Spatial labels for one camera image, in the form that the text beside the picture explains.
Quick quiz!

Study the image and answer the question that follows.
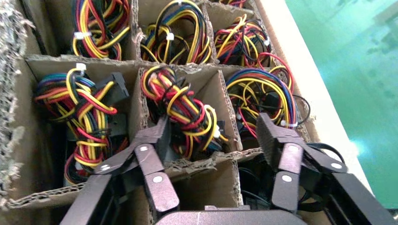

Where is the power supply with black wires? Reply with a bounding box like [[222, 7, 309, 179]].
[[239, 141, 346, 215]]

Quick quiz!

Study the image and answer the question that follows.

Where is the wire bundle middle left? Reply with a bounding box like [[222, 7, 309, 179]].
[[71, 0, 131, 61], [33, 63, 130, 185]]

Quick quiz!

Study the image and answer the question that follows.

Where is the power supply with coloured wires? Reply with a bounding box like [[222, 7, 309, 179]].
[[140, 64, 229, 160]]

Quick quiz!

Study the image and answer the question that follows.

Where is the wire bundle middle centre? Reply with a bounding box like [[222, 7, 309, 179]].
[[140, 0, 213, 65]]

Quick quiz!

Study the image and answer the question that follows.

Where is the cardboard box with dividers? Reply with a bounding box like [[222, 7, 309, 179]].
[[0, 0, 374, 225]]

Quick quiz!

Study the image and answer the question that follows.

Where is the wire bundle middle right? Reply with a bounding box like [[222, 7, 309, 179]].
[[225, 52, 312, 140]]

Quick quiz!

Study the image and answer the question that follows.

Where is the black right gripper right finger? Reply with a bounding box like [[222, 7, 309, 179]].
[[255, 112, 348, 212]]

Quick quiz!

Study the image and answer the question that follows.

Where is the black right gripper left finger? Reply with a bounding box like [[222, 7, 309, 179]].
[[93, 116, 180, 219]]

